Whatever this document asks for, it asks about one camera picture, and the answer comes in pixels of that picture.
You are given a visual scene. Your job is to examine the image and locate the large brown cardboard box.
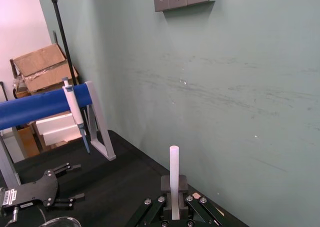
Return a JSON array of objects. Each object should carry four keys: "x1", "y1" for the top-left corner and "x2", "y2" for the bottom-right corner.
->
[{"x1": 9, "y1": 43, "x2": 81, "y2": 99}]

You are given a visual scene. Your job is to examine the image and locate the grey metal table leg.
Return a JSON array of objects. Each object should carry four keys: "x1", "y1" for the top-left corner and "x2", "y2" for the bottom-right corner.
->
[{"x1": 11, "y1": 125, "x2": 28, "y2": 161}]

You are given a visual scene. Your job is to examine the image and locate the blue tube rack grey supports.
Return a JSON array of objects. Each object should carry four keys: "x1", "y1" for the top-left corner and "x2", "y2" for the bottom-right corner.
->
[{"x1": 0, "y1": 81, "x2": 117, "y2": 188}]

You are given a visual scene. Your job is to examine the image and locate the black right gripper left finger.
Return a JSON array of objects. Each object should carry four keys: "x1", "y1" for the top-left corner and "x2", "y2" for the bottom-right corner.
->
[{"x1": 127, "y1": 174, "x2": 171, "y2": 227}]

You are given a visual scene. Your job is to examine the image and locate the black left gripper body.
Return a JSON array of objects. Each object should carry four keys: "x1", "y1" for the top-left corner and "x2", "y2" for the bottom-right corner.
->
[{"x1": 0, "y1": 169, "x2": 60, "y2": 210}]

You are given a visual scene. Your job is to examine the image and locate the white stirring rod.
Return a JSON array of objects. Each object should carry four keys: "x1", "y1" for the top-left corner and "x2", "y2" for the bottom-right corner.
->
[{"x1": 169, "y1": 145, "x2": 181, "y2": 221}]

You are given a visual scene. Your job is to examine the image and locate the small brown cardboard box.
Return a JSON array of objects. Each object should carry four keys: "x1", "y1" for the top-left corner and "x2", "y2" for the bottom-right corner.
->
[{"x1": 16, "y1": 124, "x2": 41, "y2": 158}]

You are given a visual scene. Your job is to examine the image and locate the black stand pole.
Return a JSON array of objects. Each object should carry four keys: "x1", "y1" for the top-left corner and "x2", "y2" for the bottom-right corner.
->
[{"x1": 45, "y1": 0, "x2": 81, "y2": 88}]

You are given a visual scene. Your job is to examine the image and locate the black metal frame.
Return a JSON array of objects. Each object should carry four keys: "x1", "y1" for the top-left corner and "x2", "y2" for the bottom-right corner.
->
[{"x1": 0, "y1": 81, "x2": 8, "y2": 102}]

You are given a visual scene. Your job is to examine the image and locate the dark cable with silver plug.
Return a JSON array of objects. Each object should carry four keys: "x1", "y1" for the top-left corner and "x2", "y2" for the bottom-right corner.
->
[{"x1": 8, "y1": 206, "x2": 21, "y2": 227}]

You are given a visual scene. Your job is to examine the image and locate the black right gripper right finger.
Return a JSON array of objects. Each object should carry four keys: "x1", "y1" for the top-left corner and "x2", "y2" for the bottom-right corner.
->
[{"x1": 179, "y1": 174, "x2": 227, "y2": 227}]

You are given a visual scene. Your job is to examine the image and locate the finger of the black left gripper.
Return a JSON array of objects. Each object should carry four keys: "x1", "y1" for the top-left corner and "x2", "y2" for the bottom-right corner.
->
[
  {"x1": 51, "y1": 162, "x2": 82, "y2": 176},
  {"x1": 47, "y1": 193, "x2": 86, "y2": 209}
]

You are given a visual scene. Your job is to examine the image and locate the white foam box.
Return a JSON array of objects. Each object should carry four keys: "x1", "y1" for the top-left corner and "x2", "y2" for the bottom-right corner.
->
[{"x1": 34, "y1": 111, "x2": 87, "y2": 148}]

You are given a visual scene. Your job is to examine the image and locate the white and blue pipette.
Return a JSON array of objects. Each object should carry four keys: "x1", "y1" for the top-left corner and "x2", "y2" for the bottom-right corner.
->
[{"x1": 61, "y1": 77, "x2": 92, "y2": 155}]

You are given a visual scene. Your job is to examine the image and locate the clear glass beaker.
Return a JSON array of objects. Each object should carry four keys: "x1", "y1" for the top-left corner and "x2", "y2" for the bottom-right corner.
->
[{"x1": 37, "y1": 216, "x2": 81, "y2": 227}]

